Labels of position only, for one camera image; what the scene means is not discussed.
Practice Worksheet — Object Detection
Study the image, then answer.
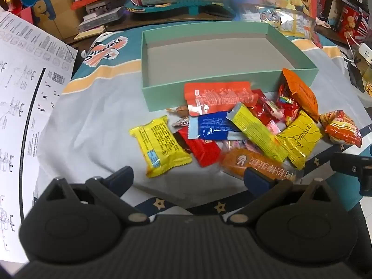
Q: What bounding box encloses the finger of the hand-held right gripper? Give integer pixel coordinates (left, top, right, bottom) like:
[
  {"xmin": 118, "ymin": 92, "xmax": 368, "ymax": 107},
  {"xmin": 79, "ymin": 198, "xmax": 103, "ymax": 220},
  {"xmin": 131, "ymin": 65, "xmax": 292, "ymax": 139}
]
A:
[{"xmin": 331, "ymin": 152, "xmax": 372, "ymax": 179}]

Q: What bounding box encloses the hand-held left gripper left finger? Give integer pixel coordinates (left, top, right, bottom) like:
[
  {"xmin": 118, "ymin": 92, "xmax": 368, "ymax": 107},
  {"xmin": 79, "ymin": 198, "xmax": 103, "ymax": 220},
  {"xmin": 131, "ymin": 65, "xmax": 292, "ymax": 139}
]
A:
[{"xmin": 38, "ymin": 166, "xmax": 149, "ymax": 226}]

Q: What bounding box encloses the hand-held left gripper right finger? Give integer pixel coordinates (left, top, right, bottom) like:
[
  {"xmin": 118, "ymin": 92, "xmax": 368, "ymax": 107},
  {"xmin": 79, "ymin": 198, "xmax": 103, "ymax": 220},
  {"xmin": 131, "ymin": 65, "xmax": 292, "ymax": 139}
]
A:
[{"xmin": 227, "ymin": 167, "xmax": 349, "ymax": 226}]

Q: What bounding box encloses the clear orange cake packet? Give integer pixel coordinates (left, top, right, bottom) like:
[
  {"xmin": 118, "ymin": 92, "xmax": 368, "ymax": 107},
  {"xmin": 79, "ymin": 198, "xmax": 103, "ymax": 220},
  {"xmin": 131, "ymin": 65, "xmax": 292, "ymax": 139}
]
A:
[{"xmin": 219, "ymin": 148, "xmax": 304, "ymax": 181}]

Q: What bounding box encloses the puffed orange-red snack bag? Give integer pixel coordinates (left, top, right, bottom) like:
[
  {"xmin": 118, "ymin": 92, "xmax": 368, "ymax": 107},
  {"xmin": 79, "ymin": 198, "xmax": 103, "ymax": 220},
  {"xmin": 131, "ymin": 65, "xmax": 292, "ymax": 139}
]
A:
[{"xmin": 319, "ymin": 110, "xmax": 363, "ymax": 148}]

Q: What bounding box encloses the long yellow snack packet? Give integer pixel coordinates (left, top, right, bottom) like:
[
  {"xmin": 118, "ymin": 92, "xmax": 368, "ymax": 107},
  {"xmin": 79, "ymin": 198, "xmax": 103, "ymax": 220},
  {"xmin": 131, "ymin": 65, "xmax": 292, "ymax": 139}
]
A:
[{"xmin": 227, "ymin": 103, "xmax": 289, "ymax": 163}]

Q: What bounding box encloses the yellow packet with blue label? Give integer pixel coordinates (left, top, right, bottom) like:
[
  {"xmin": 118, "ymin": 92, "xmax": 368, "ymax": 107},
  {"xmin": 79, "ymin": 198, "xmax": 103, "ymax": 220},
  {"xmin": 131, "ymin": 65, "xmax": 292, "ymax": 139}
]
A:
[{"xmin": 129, "ymin": 116, "xmax": 193, "ymax": 178}]

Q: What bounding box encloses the yellow wavy-line snack packet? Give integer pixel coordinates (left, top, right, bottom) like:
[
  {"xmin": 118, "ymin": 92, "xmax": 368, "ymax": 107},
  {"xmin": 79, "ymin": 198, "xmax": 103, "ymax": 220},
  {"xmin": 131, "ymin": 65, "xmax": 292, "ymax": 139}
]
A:
[{"xmin": 277, "ymin": 110, "xmax": 323, "ymax": 170}]

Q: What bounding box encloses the small red snack packet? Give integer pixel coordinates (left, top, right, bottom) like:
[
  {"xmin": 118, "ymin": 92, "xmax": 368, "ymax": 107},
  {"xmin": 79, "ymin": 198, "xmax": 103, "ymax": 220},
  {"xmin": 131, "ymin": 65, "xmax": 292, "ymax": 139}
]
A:
[{"xmin": 178, "ymin": 127, "xmax": 222, "ymax": 167}]

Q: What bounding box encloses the blue snack packet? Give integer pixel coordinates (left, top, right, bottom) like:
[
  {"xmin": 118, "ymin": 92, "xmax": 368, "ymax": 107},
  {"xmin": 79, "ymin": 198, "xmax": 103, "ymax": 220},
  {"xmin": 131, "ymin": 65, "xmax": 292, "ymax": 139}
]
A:
[{"xmin": 187, "ymin": 111, "xmax": 247, "ymax": 140}]

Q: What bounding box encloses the red foil snack packet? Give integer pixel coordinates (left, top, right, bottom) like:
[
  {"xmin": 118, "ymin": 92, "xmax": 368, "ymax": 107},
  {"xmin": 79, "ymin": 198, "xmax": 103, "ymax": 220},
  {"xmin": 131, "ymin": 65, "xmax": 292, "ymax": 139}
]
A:
[{"xmin": 250, "ymin": 90, "xmax": 287, "ymax": 126}]

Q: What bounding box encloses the plain orange snack packet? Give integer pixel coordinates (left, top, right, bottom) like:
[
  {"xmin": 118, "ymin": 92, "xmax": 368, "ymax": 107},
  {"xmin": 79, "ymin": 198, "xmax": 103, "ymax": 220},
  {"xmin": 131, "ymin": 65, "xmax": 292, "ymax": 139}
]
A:
[{"xmin": 281, "ymin": 68, "xmax": 319, "ymax": 123}]

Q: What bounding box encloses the long red-orange snack packet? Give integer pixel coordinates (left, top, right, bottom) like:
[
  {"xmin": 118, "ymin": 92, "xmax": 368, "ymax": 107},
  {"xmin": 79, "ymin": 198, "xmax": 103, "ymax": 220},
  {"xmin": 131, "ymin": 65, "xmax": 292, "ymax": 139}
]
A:
[{"xmin": 184, "ymin": 81, "xmax": 259, "ymax": 116}]

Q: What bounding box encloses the mint green cardboard box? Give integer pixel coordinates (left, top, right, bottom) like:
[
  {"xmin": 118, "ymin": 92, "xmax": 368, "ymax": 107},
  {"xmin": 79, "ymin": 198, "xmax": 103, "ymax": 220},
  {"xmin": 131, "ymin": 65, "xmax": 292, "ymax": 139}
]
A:
[{"xmin": 141, "ymin": 22, "xmax": 319, "ymax": 112}]

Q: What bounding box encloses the printed blanket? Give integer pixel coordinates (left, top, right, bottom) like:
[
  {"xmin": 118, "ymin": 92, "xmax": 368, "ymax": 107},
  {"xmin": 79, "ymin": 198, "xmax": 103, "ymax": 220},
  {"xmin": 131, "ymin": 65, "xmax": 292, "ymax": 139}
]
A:
[{"xmin": 32, "ymin": 29, "xmax": 368, "ymax": 220}]

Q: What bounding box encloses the red-brown wrapped candy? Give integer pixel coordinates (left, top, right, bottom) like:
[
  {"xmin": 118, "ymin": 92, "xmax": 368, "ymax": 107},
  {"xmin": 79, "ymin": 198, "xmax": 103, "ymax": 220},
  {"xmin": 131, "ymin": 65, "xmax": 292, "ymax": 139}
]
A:
[{"xmin": 171, "ymin": 117, "xmax": 191, "ymax": 128}]

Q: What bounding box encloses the yellow clear container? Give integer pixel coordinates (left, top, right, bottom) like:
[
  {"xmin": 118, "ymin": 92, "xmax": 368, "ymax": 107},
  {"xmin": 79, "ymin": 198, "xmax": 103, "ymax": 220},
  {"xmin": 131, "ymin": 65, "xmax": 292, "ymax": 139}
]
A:
[{"xmin": 360, "ymin": 64, "xmax": 372, "ymax": 99}]

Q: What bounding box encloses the black smartphone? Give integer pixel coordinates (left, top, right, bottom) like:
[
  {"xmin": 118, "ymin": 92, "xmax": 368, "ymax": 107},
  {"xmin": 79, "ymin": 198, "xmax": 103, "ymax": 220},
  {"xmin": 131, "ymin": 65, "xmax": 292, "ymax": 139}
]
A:
[{"xmin": 347, "ymin": 62, "xmax": 365, "ymax": 90}]

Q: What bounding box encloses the brown wrapped candy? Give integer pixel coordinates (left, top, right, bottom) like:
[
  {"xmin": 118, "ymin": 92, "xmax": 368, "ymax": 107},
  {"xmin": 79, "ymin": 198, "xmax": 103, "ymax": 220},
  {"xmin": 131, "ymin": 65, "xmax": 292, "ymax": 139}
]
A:
[{"xmin": 166, "ymin": 106, "xmax": 189, "ymax": 118}]

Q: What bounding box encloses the white power strip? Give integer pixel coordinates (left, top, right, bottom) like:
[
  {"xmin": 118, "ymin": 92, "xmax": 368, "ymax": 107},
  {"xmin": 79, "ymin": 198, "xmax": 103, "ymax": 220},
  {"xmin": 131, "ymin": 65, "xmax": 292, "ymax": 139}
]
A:
[{"xmin": 359, "ymin": 43, "xmax": 372, "ymax": 64}]

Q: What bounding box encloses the white instruction sheet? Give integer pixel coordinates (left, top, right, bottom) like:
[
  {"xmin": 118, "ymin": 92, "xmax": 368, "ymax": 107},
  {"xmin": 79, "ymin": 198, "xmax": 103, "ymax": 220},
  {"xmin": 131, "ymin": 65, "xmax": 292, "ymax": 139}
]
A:
[{"xmin": 0, "ymin": 12, "xmax": 79, "ymax": 263}]

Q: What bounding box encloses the red flag-print biscuit box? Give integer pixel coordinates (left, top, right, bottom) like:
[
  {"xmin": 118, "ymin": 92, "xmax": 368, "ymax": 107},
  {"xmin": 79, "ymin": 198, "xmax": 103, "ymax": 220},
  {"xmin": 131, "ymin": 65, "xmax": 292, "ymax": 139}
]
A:
[{"xmin": 334, "ymin": 4, "xmax": 372, "ymax": 44}]

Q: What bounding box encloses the beige wooden board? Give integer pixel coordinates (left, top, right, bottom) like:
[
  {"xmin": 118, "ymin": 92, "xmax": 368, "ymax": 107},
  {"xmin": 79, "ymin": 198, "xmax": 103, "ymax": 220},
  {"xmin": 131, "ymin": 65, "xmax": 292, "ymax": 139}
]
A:
[{"xmin": 74, "ymin": 30, "xmax": 105, "ymax": 41}]

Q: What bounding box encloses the grey plastic case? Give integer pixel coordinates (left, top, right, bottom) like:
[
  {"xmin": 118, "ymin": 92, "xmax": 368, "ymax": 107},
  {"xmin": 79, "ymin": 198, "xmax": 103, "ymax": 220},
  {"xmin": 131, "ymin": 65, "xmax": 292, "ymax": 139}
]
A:
[{"xmin": 77, "ymin": 7, "xmax": 125, "ymax": 32}]

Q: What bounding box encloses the black lettered block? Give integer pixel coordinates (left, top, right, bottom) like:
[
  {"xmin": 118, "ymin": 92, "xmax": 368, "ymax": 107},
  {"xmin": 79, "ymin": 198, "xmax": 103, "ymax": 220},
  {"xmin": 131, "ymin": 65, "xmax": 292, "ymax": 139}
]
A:
[{"xmin": 86, "ymin": 4, "xmax": 114, "ymax": 18}]

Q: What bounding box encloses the cardboard box with bear print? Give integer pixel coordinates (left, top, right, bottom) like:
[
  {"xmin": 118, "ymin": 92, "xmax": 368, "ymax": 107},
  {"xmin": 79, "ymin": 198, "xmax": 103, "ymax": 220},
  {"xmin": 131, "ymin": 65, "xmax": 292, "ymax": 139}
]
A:
[{"xmin": 29, "ymin": 0, "xmax": 85, "ymax": 40}]

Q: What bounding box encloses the large cartoon snack bag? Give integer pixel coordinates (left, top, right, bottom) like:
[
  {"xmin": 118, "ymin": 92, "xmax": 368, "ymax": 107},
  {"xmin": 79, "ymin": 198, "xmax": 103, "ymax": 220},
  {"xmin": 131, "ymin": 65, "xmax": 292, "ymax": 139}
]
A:
[{"xmin": 241, "ymin": 0, "xmax": 323, "ymax": 47}]

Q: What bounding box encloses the teal plastic toy bridge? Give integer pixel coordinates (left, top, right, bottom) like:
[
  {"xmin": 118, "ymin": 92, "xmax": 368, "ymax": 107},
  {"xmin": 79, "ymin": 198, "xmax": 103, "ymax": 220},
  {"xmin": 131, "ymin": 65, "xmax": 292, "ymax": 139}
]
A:
[{"xmin": 125, "ymin": 0, "xmax": 233, "ymax": 18}]

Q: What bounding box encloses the white cable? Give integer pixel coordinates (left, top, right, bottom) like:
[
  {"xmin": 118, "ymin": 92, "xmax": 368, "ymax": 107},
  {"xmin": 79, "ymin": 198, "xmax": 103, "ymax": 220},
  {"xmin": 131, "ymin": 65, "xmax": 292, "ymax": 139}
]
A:
[{"xmin": 345, "ymin": 32, "xmax": 361, "ymax": 63}]

